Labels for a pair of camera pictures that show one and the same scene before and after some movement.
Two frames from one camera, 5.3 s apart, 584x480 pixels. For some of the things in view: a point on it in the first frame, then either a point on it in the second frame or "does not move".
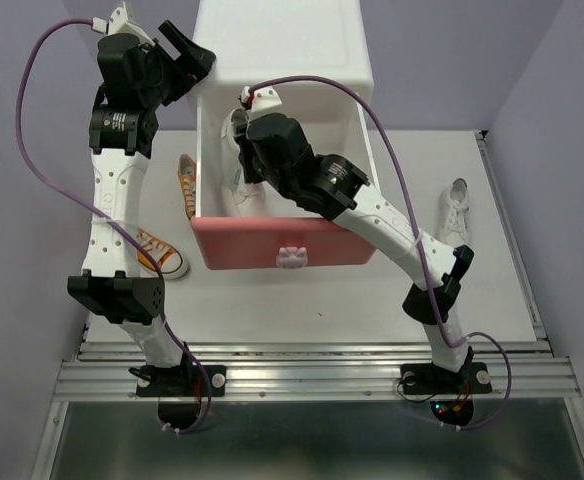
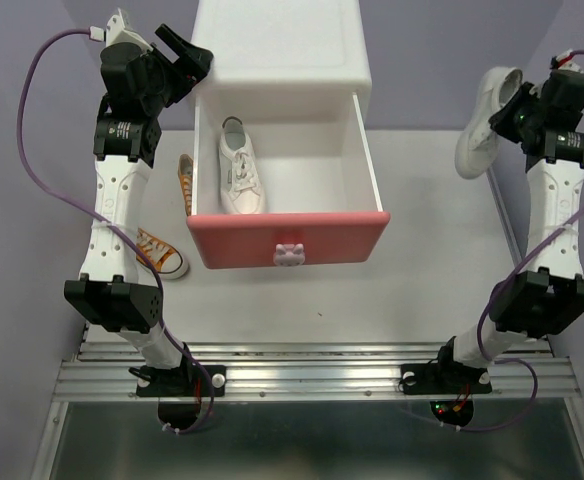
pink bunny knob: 292,257 does not move
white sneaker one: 454,213 -> 478,141
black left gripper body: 167,78 does not move
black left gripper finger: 181,43 does not move
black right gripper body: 255,170 -> 521,112
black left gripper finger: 200,57 does not move
